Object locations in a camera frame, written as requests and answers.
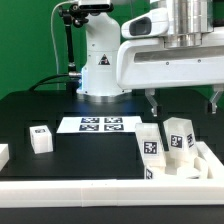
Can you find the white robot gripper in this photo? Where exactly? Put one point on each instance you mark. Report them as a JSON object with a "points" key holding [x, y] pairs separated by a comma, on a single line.
{"points": [[147, 64]]}

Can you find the white round stool seat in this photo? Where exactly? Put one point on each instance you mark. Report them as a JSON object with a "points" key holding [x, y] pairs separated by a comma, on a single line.
{"points": [[198, 169]]}

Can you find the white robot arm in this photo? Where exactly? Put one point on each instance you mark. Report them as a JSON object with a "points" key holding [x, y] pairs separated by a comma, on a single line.
{"points": [[177, 43]]}

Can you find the white marker paper sheet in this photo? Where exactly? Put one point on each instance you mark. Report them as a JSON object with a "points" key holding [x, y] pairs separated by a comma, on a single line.
{"points": [[108, 124]]}

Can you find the white U-shaped fence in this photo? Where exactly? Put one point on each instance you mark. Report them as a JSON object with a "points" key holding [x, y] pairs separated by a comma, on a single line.
{"points": [[88, 193]]}

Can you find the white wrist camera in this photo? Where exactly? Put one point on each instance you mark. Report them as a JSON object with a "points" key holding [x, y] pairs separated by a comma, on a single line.
{"points": [[153, 23]]}

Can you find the white overhead camera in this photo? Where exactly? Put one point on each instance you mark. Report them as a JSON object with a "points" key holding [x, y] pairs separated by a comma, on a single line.
{"points": [[95, 5]]}

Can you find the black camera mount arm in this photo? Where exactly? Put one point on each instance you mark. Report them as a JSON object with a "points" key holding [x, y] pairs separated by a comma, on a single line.
{"points": [[72, 17]]}

